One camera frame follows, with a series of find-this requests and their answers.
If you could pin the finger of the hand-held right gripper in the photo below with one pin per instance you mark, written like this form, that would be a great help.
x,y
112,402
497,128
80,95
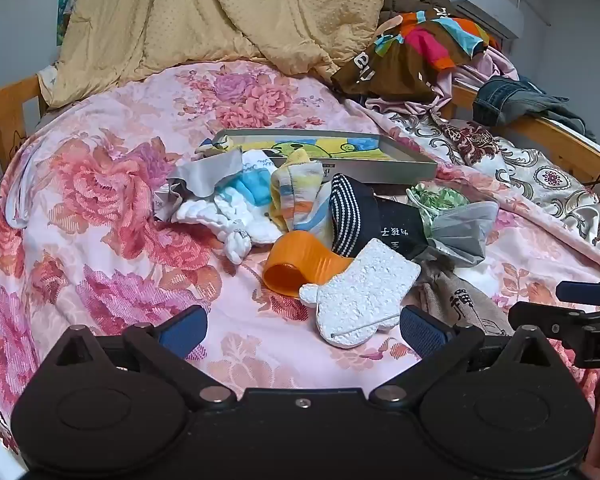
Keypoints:
x,y
580,292
535,315

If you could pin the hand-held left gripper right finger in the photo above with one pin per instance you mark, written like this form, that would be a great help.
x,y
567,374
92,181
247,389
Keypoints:
x,y
420,332

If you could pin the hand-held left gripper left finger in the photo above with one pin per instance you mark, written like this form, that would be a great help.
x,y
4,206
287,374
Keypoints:
x,y
185,330

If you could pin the navy striped sock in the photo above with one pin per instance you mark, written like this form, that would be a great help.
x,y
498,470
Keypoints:
x,y
375,225

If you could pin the white knitted baby garment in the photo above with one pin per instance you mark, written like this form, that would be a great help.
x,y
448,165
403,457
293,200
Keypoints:
x,y
230,210

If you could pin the orange ribbed sock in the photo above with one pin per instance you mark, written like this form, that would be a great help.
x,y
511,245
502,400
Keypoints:
x,y
305,265

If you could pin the grey shallow box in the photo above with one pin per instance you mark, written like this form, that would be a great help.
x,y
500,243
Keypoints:
x,y
380,172

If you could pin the yellow striped cloth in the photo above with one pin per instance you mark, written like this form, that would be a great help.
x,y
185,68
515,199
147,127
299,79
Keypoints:
x,y
295,190

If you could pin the taupe guitar print cloth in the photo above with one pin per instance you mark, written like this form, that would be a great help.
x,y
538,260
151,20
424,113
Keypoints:
x,y
460,300

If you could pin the damask patterned sheet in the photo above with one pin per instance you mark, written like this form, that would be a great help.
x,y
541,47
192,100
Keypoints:
x,y
530,175

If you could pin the green floral cloth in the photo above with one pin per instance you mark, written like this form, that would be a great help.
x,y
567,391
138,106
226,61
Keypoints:
x,y
437,197

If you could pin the pink floral bedsheet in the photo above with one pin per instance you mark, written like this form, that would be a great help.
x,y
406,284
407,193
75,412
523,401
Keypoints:
x,y
105,160

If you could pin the cartoon print cloth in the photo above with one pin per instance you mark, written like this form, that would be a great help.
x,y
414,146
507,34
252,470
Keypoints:
x,y
340,147

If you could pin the blue denim jeans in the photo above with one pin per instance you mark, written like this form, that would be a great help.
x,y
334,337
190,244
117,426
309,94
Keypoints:
x,y
510,97

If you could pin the lilac pink cloth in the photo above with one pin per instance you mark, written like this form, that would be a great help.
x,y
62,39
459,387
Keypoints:
x,y
495,65

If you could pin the brown multicolour garment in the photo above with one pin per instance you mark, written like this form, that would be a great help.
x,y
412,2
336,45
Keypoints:
x,y
405,60

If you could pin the white air conditioner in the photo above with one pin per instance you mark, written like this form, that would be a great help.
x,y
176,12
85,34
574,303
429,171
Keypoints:
x,y
480,0

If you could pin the tan dotted quilt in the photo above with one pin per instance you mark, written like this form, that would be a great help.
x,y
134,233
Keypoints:
x,y
205,10

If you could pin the wooden bed frame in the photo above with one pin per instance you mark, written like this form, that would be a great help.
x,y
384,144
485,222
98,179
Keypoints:
x,y
560,142

